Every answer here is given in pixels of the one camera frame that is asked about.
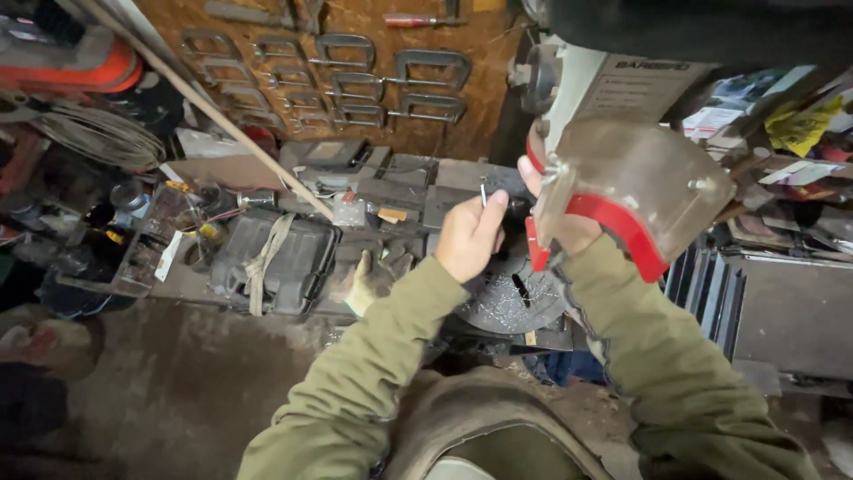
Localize person's left hand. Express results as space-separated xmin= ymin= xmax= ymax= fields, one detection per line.
xmin=433 ymin=190 xmax=510 ymax=285

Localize person's right hand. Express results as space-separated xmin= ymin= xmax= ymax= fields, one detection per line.
xmin=518 ymin=156 xmax=605 ymax=258

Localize black drill chuck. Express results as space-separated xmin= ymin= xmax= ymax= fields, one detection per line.
xmin=503 ymin=195 xmax=534 ymax=231

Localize wooden tool board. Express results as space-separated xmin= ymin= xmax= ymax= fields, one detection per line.
xmin=133 ymin=0 xmax=527 ymax=161

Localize clear guard with red trim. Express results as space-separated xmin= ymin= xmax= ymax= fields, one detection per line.
xmin=524 ymin=119 xmax=738 ymax=284

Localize round metal drill press table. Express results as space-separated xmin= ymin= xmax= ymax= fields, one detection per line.
xmin=456 ymin=250 xmax=570 ymax=336

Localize dirty yellow work glove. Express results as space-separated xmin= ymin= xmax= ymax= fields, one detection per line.
xmin=343 ymin=245 xmax=415 ymax=318

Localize small clear plastic bag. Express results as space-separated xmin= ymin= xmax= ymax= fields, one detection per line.
xmin=332 ymin=199 xmax=369 ymax=229

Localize dark flat tool case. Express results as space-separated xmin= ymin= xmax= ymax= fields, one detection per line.
xmin=280 ymin=139 xmax=374 ymax=176

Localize stack of dark metal panels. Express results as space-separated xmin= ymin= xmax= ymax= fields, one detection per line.
xmin=663 ymin=243 xmax=749 ymax=361

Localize group of grey metal clamps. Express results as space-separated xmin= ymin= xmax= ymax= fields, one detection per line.
xmin=180 ymin=28 xmax=474 ymax=132

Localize black plastic case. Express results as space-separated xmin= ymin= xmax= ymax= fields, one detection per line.
xmin=209 ymin=209 xmax=341 ymax=316

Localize brown work apron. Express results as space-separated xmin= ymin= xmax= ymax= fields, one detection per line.
xmin=380 ymin=365 xmax=614 ymax=480

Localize cluttered shelf with papers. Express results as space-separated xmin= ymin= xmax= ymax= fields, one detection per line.
xmin=680 ymin=63 xmax=853 ymax=261

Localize grey metal box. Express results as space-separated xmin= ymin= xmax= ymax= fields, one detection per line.
xmin=723 ymin=253 xmax=853 ymax=400

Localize long wooden stick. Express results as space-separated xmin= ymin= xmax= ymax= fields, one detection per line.
xmin=79 ymin=0 xmax=334 ymax=221

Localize clear plastic organiser tray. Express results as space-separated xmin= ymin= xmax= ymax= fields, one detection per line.
xmin=56 ymin=183 xmax=224 ymax=299

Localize orange and grey power tool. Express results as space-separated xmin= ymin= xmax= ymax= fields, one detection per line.
xmin=0 ymin=20 xmax=144 ymax=94

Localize red handled screwdriver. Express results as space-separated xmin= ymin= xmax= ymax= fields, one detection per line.
xmin=383 ymin=13 xmax=467 ymax=29

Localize beige webbing strap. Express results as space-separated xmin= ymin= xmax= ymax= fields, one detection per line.
xmin=244 ymin=213 xmax=295 ymax=317

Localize coil of grey cable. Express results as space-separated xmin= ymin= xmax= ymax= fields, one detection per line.
xmin=27 ymin=99 xmax=167 ymax=173

